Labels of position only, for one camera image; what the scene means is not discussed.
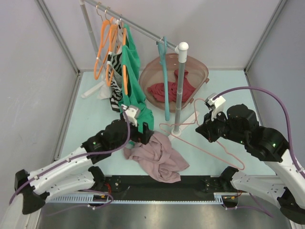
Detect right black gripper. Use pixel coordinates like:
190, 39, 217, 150
195, 108, 247, 145

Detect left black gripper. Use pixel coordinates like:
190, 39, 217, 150
112, 113, 153, 151

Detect pink hanger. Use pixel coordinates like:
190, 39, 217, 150
159, 98, 246, 170

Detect mauve pink tank top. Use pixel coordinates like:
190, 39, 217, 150
123, 131, 189, 183

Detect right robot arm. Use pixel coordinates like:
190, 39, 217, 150
196, 104, 305, 225

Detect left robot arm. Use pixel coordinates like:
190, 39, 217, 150
10, 119, 153, 215

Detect green tank top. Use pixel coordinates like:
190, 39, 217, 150
119, 24, 154, 132

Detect black white striped top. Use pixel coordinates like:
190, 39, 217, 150
107, 20, 123, 113

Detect teal hanger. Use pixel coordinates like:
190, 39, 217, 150
156, 36, 170, 121

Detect orange hanger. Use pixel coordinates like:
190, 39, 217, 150
93, 2, 112, 80
118, 18, 129, 94
105, 22, 118, 87

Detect red garment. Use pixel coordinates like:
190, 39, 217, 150
147, 69, 196, 103

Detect brown plastic basket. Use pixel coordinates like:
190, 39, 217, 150
139, 53, 209, 113

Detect white garment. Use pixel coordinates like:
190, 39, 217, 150
98, 18, 116, 100

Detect grey clothes rack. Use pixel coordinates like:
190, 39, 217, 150
80, 0, 199, 140

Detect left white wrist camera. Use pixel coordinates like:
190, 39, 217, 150
121, 104, 141, 126

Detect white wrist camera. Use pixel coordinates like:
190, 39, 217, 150
121, 104, 141, 126
205, 93, 226, 121

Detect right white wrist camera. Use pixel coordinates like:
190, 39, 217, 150
205, 93, 226, 121

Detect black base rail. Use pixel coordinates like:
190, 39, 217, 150
91, 176, 240, 200

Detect white cable duct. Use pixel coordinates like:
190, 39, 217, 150
49, 193, 239, 205

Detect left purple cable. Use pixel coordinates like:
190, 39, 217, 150
9, 106, 132, 215

